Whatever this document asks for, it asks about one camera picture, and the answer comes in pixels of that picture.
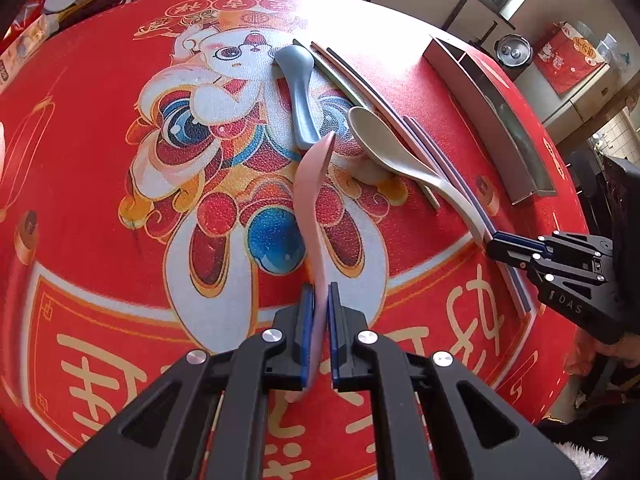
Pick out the steel utensil holder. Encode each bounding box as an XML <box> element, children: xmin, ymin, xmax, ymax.
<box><xmin>422</xmin><ymin>35</ymin><xmax>558</xmax><ymax>206</ymax></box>

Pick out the blue spoon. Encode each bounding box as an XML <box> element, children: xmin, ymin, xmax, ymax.
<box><xmin>274</xmin><ymin>44</ymin><xmax>321</xmax><ymax>151</ymax></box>

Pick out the red printed table mat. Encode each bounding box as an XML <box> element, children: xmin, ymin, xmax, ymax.
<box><xmin>0</xmin><ymin>0</ymin><xmax>593</xmax><ymax>480</ymax></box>

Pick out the cream spoon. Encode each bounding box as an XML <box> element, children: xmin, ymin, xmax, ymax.
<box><xmin>347</xmin><ymin>106</ymin><xmax>493</xmax><ymax>246</ymax></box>

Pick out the green chopstick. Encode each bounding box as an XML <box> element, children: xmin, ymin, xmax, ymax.
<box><xmin>293</xmin><ymin>38</ymin><xmax>442</xmax><ymax>210</ymax></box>

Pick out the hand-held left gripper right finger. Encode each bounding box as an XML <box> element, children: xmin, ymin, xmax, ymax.
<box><xmin>327</xmin><ymin>282</ymin><xmax>583</xmax><ymax>480</ymax></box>

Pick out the white printed pack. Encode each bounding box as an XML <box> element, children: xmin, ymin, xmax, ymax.
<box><xmin>0</xmin><ymin>12</ymin><xmax>53</xmax><ymax>86</ymax></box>

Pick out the white fluffy rug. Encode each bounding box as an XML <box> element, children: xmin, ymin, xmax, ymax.
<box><xmin>542</xmin><ymin>439</ymin><xmax>613</xmax><ymax>480</ymax></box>

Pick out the pink spoon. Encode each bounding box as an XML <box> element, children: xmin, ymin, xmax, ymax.
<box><xmin>287</xmin><ymin>131</ymin><xmax>337</xmax><ymax>403</ymax></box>

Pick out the white cabinet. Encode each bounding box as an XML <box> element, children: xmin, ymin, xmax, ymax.
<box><xmin>515</xmin><ymin>67</ymin><xmax>640</xmax><ymax>133</ymax></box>

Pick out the red gift bag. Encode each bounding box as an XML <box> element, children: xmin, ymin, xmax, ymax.
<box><xmin>532</xmin><ymin>21</ymin><xmax>608</xmax><ymax>96</ymax></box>

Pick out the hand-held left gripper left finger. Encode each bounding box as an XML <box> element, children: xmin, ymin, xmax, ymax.
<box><xmin>56</xmin><ymin>284</ymin><xmax>317</xmax><ymax>480</ymax></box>

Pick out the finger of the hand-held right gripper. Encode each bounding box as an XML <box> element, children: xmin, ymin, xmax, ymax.
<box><xmin>492</xmin><ymin>230</ymin><xmax>613</xmax><ymax>261</ymax></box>
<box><xmin>486</xmin><ymin>241</ymin><xmax>608</xmax><ymax>291</ymax></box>

